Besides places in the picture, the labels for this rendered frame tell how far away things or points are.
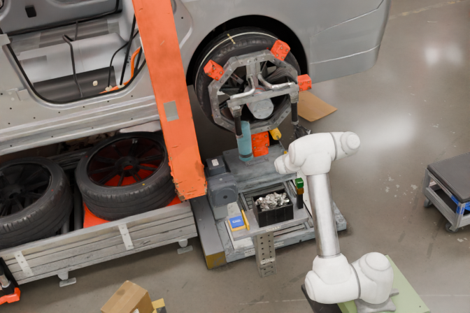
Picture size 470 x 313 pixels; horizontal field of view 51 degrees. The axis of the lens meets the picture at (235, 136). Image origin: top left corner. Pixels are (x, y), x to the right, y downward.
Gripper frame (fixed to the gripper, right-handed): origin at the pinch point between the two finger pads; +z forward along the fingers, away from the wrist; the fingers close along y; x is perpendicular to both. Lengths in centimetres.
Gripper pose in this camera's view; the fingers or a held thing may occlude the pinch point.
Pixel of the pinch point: (296, 126)
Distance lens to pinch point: 309.0
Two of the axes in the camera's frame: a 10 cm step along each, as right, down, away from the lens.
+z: -2.5, -5.6, 7.9
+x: -7.6, -4.0, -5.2
